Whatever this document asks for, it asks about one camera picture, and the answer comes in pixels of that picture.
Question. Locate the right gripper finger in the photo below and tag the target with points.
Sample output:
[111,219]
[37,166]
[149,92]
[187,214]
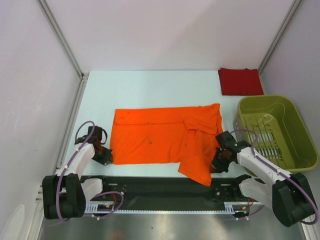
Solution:
[224,168]
[215,161]

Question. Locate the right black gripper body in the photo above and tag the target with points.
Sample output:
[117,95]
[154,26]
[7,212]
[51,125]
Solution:
[218,162]

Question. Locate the orange t shirt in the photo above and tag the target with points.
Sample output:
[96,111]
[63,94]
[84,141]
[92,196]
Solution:
[183,135]

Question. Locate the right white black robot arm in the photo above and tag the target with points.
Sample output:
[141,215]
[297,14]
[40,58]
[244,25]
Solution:
[289,195]

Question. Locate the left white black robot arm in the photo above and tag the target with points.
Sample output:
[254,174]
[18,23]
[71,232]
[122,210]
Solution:
[64,194]

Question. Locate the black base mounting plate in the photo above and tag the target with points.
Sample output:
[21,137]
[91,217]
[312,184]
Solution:
[171,194]

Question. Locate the olive green plastic basket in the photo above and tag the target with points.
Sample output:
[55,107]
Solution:
[281,135]

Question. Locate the folded red t shirt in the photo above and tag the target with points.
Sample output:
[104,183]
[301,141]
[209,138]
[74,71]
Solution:
[240,82]

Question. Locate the white slotted cable duct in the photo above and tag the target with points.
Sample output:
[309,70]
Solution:
[230,208]

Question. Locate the left aluminium corner post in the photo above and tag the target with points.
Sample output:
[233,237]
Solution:
[54,25]

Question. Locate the aluminium corner post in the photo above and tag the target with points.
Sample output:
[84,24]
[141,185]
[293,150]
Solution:
[54,25]
[296,4]

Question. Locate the right aluminium corner post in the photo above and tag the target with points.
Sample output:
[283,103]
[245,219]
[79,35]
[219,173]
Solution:
[296,4]

